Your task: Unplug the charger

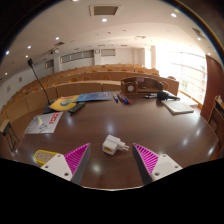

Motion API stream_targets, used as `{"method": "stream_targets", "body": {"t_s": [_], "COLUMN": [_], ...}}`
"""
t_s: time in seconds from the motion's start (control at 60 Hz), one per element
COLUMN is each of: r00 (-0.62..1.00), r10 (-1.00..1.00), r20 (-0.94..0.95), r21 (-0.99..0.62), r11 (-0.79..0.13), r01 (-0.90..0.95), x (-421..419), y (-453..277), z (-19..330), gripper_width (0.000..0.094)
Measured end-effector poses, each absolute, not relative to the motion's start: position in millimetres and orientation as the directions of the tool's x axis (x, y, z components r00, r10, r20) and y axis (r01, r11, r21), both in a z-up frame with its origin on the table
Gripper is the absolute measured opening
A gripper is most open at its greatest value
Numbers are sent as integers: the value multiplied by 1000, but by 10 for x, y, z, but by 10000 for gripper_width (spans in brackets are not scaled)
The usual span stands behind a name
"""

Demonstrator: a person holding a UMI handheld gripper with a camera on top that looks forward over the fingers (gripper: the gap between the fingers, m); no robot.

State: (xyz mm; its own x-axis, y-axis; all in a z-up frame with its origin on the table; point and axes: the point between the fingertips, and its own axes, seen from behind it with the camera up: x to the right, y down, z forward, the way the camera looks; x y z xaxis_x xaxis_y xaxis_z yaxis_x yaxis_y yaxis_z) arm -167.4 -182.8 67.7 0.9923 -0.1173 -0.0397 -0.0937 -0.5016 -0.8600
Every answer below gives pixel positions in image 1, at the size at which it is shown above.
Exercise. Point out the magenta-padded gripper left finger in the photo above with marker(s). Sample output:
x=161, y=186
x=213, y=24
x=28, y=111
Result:
x=56, y=165

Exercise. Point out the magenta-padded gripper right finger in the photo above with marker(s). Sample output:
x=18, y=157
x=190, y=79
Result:
x=165, y=166

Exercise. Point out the white charger with red switch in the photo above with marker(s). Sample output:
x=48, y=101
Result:
x=111, y=145

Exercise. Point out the yellow power strip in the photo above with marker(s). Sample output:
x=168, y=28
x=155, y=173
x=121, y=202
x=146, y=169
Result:
x=43, y=156

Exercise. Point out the white plastic-wrapped magazine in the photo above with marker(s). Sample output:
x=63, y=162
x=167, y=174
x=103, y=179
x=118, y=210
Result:
x=41, y=124

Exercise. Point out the black gooseneck microphone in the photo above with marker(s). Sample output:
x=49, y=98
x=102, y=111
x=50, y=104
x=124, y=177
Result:
x=50, y=108

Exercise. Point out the white notebook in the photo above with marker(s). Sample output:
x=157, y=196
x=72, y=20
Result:
x=178, y=107

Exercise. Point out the black remote control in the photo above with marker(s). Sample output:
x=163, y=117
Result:
x=76, y=107

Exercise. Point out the yellow booklet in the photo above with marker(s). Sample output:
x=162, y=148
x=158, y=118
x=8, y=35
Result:
x=61, y=104

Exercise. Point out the black stapler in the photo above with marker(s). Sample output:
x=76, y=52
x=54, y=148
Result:
x=163, y=96

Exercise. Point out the wooden shelf unit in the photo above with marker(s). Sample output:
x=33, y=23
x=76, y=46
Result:
x=218, y=116

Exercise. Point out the red marker pen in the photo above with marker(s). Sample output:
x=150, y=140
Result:
x=125, y=99

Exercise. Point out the blue booklet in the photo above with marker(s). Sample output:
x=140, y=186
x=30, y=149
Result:
x=95, y=96

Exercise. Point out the rows of wooden auditorium seats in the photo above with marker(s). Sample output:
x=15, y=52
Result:
x=76, y=88

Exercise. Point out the wooden desk organizer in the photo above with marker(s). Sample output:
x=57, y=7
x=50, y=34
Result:
x=140, y=87

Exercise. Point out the blue marker pen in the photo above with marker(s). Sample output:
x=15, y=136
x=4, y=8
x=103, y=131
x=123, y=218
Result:
x=115, y=98

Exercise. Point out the large bright window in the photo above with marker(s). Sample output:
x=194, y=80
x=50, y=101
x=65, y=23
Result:
x=186, y=73

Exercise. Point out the ceiling projector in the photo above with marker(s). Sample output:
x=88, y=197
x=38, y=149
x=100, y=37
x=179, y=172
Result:
x=54, y=51

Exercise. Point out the small ceiling air vent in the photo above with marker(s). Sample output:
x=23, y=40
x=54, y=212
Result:
x=198, y=32

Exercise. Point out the recessed ceiling lights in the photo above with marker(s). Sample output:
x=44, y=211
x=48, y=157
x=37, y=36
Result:
x=104, y=20

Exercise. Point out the large ceiling air vent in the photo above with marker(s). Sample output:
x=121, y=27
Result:
x=104, y=10

